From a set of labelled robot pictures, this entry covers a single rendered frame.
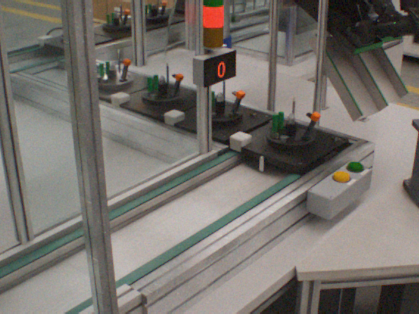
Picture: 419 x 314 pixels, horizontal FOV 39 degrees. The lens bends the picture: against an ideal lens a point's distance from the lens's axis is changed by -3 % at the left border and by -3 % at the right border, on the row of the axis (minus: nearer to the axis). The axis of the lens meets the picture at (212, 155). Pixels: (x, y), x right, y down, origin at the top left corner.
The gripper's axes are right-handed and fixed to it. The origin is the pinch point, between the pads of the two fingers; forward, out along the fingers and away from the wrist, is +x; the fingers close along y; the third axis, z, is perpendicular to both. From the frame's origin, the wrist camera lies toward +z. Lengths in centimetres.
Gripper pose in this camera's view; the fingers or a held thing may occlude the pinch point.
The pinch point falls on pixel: (365, 27)
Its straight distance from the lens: 180.1
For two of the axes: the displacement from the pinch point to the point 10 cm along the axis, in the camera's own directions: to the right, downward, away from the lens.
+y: -7.2, 3.4, -6.0
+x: -6.6, -1.0, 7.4
